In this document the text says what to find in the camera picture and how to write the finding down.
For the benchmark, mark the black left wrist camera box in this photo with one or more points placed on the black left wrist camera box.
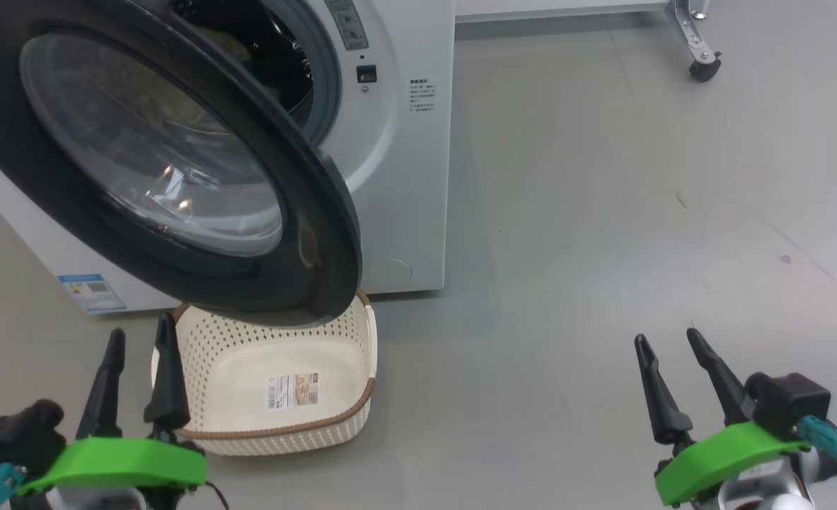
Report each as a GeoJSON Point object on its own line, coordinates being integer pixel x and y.
{"type": "Point", "coordinates": [18, 435]}

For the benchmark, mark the stainless steel washing machine drum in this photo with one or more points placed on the stainless steel washing machine drum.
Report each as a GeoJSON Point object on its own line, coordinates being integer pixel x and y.
{"type": "Point", "coordinates": [284, 64]}

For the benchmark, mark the paper basket label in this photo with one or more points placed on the paper basket label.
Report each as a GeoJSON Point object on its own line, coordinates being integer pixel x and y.
{"type": "Point", "coordinates": [292, 391]}

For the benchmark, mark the grey frame leg with caster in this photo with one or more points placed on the grey frame leg with caster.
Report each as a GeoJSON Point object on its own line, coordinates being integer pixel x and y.
{"type": "Point", "coordinates": [698, 46]}

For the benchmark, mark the grey warning label sticker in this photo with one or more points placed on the grey warning label sticker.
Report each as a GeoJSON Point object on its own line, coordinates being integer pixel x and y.
{"type": "Point", "coordinates": [348, 25]}

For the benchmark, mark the blue energy label sticker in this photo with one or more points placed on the blue energy label sticker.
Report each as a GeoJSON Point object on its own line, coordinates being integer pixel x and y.
{"type": "Point", "coordinates": [91, 294]}

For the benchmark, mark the white front-load washing machine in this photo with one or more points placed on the white front-load washing machine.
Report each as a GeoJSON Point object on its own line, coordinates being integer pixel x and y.
{"type": "Point", "coordinates": [404, 184]}

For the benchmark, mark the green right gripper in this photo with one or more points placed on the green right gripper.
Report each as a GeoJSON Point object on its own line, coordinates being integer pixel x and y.
{"type": "Point", "coordinates": [723, 453]}

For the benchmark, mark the cream perforated laundry basket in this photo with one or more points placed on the cream perforated laundry basket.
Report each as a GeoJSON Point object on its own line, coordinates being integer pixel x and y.
{"type": "Point", "coordinates": [248, 439]}

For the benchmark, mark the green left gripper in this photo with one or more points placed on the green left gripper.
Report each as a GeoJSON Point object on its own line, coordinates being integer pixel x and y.
{"type": "Point", "coordinates": [121, 460]}

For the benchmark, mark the black glass washer door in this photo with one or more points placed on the black glass washer door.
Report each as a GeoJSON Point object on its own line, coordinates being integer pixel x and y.
{"type": "Point", "coordinates": [305, 234]}

